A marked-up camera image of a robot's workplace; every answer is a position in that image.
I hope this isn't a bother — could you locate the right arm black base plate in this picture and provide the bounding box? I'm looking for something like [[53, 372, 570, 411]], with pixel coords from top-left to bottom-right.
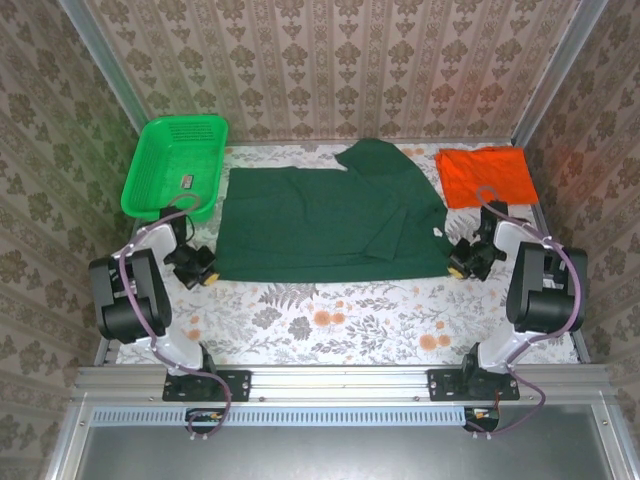
[[428, 368, 520, 403]]

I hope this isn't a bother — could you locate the aluminium frame post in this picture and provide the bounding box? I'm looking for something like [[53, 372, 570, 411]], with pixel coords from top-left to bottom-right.
[[57, 0, 149, 137], [510, 0, 610, 145]]

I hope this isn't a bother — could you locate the floral printed table cover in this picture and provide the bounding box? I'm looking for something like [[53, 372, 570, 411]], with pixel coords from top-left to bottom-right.
[[117, 142, 582, 367]]

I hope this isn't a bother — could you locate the grey slotted cable duct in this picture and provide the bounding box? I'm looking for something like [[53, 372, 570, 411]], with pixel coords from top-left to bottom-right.
[[92, 405, 464, 428]]

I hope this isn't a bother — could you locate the aluminium mounting rail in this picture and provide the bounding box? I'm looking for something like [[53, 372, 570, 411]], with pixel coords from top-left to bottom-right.
[[74, 364, 614, 402]]

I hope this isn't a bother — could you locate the grey metal panel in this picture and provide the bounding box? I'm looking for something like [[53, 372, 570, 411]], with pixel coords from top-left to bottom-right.
[[47, 403, 632, 480]]

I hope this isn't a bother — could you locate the dark green t-shirt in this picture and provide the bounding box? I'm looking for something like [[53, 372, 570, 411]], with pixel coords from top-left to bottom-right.
[[214, 138, 450, 284]]

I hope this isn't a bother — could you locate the folded orange t-shirt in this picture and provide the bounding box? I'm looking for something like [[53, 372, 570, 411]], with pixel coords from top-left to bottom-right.
[[433, 146, 540, 210]]

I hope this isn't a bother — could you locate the small black connector board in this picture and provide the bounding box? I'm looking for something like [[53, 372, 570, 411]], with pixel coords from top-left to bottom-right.
[[184, 407, 226, 437], [463, 405, 501, 433]]

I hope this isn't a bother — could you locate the green plastic basket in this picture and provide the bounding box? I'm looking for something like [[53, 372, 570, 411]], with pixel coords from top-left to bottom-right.
[[121, 115, 230, 223]]

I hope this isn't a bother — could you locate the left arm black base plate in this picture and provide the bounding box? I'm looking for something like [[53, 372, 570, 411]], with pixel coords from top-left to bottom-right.
[[162, 368, 252, 403]]

